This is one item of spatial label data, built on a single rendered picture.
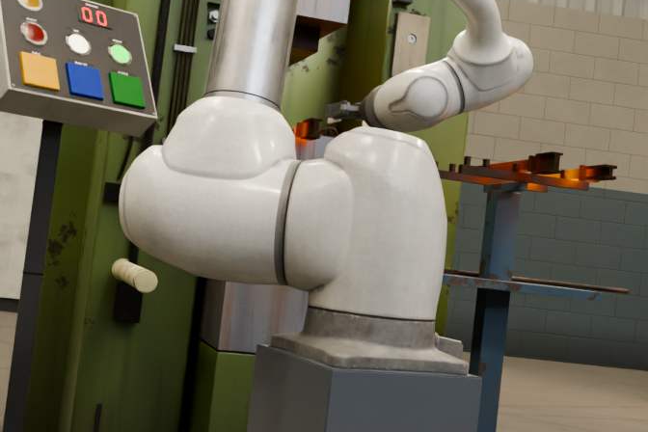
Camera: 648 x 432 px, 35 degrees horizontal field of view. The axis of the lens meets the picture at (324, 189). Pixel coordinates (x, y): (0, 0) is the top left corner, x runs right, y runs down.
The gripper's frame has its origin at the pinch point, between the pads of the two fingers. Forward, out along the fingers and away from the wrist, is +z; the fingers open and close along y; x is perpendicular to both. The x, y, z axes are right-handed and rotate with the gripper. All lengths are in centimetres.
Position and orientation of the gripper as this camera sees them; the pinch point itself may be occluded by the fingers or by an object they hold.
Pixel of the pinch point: (351, 118)
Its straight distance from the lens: 209.9
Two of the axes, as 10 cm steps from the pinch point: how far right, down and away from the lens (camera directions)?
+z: -2.9, 0.2, 9.6
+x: 1.1, -9.9, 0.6
